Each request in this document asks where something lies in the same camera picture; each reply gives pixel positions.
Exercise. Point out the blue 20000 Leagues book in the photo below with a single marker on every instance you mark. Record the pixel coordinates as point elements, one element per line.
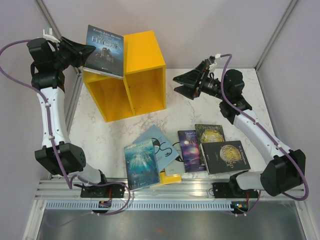
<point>141,165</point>

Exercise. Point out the aluminium corner post right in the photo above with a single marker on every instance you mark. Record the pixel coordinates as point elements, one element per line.
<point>277,32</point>

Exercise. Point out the black Moon Sixpence book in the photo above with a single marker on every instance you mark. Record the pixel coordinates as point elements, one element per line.
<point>224,157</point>

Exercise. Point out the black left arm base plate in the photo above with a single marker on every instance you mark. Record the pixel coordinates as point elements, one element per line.
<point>111,191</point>

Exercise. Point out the dark Wuthering Heights book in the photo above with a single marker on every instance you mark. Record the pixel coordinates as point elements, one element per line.
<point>108,57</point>

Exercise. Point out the light blue Old Man book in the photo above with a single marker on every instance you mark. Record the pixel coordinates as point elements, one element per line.
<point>164,151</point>

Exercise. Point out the yellow wooden shelf box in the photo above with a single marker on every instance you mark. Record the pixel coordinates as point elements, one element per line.
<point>143,87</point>

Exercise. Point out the aluminium corner post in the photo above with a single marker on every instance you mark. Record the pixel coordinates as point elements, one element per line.
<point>277,32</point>
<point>48,18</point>

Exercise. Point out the purple galaxy cover book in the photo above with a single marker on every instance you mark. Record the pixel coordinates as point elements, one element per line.
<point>190,151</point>

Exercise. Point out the yellow thin book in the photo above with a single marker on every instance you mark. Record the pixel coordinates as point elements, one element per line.
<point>169,179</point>

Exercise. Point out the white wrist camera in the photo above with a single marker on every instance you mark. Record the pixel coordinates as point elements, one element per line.
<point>211,63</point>
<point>49,36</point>

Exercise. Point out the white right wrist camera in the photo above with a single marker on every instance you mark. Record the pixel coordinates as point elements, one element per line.
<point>211,63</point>

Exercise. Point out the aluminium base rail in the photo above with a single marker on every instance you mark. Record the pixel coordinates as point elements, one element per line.
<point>187,189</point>

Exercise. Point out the grey thin book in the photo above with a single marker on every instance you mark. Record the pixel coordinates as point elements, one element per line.
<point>176,167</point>

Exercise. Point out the perforated cable duct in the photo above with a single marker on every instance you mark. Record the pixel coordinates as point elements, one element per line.
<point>139,205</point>

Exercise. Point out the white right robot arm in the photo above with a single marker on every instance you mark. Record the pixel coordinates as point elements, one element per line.
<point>285,168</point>

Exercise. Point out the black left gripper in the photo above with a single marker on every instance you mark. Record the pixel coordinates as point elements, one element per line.
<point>80,52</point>

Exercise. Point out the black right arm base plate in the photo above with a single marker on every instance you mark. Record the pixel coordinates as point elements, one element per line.
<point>225,190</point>

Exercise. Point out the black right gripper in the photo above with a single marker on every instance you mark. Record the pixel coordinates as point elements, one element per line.
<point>192,77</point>

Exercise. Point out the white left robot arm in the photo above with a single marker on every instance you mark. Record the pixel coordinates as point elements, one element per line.
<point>57,154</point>

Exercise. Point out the green gold cover book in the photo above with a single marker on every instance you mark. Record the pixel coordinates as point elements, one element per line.
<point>209,133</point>

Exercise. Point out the aluminium corner post left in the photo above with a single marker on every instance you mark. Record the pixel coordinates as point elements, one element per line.
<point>48,18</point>

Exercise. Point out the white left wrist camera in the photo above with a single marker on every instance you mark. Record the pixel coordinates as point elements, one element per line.
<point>49,36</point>

